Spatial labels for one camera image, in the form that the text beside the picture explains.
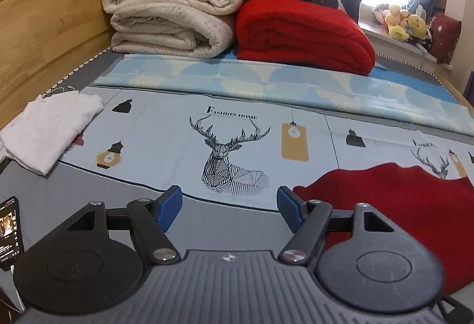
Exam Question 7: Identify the deer print bed sheet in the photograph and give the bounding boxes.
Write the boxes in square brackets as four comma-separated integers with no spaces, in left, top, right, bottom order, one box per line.
[62,86,473,211]

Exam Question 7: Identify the black smartphone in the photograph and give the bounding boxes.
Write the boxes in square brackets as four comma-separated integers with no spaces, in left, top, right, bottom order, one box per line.
[0,196,24,271]

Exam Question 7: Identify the light blue patterned blanket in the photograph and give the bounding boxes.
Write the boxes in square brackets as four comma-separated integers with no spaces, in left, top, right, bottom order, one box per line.
[94,54,473,136]

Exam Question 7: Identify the yellow plush toys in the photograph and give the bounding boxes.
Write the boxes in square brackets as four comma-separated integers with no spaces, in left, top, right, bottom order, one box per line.
[373,4,432,45]

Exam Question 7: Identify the folded bright red blanket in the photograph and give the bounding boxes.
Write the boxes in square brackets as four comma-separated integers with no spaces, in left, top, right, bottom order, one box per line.
[236,0,375,75]

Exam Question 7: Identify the wooden headboard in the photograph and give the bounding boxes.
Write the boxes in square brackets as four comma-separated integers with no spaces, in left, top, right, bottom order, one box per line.
[1,0,113,125]

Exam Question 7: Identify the dark red knit sweater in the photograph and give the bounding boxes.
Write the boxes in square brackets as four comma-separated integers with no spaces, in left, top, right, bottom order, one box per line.
[293,163,473,293]

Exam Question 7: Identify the white folded garment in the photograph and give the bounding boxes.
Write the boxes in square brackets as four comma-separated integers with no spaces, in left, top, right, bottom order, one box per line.
[1,91,104,176]

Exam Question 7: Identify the folded cream quilt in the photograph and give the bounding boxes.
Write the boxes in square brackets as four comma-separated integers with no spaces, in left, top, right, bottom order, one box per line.
[101,0,244,59]

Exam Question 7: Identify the dark red cushion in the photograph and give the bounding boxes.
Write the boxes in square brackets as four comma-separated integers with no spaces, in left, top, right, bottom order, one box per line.
[429,12,462,64]

